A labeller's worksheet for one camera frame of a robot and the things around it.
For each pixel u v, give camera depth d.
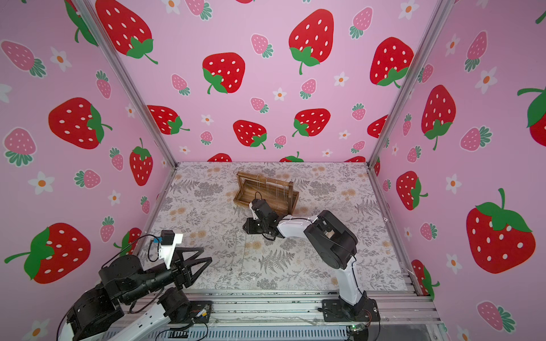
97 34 0.73
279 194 1.07
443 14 0.69
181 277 0.51
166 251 0.52
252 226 0.83
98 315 0.42
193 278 0.53
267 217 0.75
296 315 0.73
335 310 0.74
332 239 0.54
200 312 0.72
